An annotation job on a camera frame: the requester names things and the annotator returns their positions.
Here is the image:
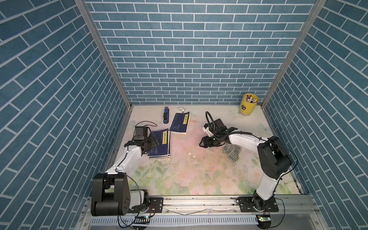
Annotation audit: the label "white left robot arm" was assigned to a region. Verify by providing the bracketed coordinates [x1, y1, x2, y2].
[91, 126, 159, 217]

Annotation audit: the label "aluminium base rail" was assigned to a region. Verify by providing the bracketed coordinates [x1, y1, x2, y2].
[77, 195, 328, 230]

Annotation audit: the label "blue book Yuewei notes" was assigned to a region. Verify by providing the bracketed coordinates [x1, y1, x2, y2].
[148, 128, 170, 157]

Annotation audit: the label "blue black stapler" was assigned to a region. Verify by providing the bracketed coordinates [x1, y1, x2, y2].
[163, 106, 170, 124]

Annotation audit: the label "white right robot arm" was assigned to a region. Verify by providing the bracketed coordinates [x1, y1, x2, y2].
[199, 119, 292, 211]

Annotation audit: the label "blue book Hanfeizi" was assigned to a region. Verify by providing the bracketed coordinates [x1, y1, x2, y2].
[170, 112, 190, 134]

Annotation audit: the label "grey striped cleaning cloth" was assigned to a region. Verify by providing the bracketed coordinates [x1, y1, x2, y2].
[222, 143, 242, 163]

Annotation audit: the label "yellow pen holder cup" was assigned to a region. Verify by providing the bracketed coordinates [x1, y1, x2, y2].
[239, 93, 259, 116]

